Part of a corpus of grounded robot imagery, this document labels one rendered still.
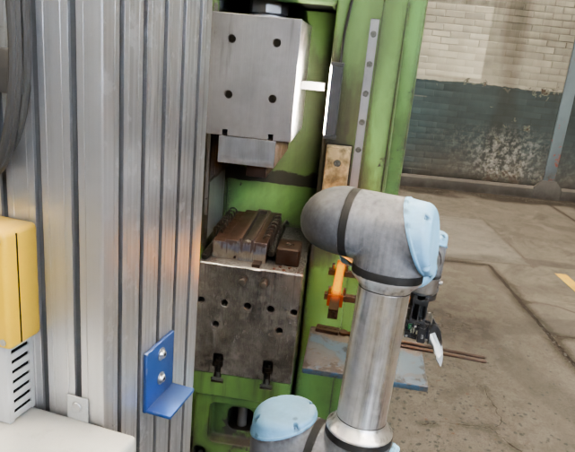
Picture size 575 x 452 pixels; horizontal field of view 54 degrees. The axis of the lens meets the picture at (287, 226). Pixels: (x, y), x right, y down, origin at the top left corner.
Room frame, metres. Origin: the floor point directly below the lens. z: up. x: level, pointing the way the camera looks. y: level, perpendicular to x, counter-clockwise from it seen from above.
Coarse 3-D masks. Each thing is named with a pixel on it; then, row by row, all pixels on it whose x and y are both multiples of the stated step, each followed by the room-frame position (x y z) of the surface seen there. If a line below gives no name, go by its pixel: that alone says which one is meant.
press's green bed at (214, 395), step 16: (208, 384) 1.91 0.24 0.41; (224, 384) 1.90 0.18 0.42; (240, 384) 1.89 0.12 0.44; (256, 384) 1.89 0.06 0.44; (272, 384) 1.88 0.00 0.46; (288, 384) 1.88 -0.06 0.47; (208, 400) 1.91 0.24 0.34; (224, 400) 1.91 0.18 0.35; (240, 400) 1.90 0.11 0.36; (256, 400) 1.89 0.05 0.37; (208, 416) 1.91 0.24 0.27; (224, 416) 1.95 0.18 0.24; (240, 416) 1.97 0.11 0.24; (208, 432) 1.92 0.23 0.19; (224, 432) 1.95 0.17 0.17; (240, 432) 1.94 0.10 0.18; (192, 448) 1.92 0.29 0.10; (208, 448) 1.91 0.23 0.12; (224, 448) 1.90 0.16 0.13; (240, 448) 1.90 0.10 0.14
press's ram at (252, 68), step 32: (224, 32) 1.96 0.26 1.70; (256, 32) 1.96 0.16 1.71; (288, 32) 1.95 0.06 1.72; (224, 64) 1.96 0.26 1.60; (256, 64) 1.95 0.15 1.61; (288, 64) 1.95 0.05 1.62; (224, 96) 1.96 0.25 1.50; (256, 96) 1.95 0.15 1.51; (288, 96) 1.94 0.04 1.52; (224, 128) 1.96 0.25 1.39; (256, 128) 1.95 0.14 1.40; (288, 128) 1.94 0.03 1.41
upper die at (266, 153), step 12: (228, 144) 1.96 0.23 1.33; (240, 144) 1.96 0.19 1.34; (252, 144) 1.95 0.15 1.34; (264, 144) 1.95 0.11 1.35; (276, 144) 1.98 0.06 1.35; (228, 156) 1.96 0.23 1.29; (240, 156) 1.96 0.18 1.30; (252, 156) 1.95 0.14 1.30; (264, 156) 1.95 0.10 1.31; (276, 156) 2.01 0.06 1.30
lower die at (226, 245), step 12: (240, 216) 2.30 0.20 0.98; (252, 216) 2.28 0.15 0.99; (276, 216) 2.31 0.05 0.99; (228, 228) 2.12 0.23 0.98; (240, 228) 2.11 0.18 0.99; (264, 228) 2.13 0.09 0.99; (216, 240) 1.96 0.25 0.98; (228, 240) 1.96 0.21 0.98; (240, 240) 1.96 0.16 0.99; (252, 240) 1.95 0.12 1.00; (264, 240) 1.98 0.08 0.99; (216, 252) 1.96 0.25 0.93; (228, 252) 1.96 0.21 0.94; (240, 252) 1.96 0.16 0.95; (252, 252) 1.95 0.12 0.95; (264, 252) 1.95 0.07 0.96
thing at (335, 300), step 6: (342, 264) 1.85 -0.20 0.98; (336, 270) 1.78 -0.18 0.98; (342, 270) 1.79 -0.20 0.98; (336, 276) 1.73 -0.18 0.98; (342, 276) 1.73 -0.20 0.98; (336, 282) 1.67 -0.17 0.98; (342, 282) 1.68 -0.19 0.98; (336, 288) 1.63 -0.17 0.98; (330, 294) 1.56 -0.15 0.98; (336, 294) 1.58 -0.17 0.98; (330, 300) 1.52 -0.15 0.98; (336, 300) 1.53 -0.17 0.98; (342, 300) 1.55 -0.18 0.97; (330, 306) 1.49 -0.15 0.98; (336, 306) 1.49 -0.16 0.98; (330, 312) 1.49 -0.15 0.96; (336, 312) 1.50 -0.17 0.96; (336, 318) 1.46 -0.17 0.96
